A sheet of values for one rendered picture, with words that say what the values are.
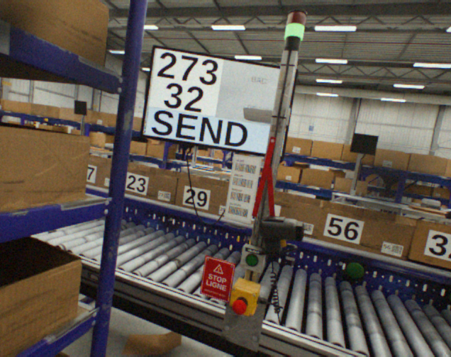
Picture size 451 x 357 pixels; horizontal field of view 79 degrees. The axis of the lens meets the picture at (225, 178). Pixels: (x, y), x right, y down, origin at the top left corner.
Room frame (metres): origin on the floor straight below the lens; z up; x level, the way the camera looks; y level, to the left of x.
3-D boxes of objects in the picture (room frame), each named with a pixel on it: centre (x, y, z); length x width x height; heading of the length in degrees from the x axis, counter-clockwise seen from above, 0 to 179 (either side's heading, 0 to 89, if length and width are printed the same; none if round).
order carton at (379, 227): (1.37, -0.72, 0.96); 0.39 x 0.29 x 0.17; 72
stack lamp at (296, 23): (0.81, -0.13, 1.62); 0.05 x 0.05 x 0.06
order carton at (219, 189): (1.62, 0.04, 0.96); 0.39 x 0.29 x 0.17; 71
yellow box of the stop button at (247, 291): (0.73, -0.14, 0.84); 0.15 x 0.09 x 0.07; 72
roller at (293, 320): (1.02, -0.35, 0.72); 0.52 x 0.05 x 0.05; 162
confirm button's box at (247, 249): (0.77, -0.12, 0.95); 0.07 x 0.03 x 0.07; 72
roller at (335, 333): (0.97, -0.48, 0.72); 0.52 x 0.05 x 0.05; 162
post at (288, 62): (0.80, -0.13, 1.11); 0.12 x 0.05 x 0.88; 72
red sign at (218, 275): (0.80, -0.05, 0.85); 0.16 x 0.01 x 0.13; 72
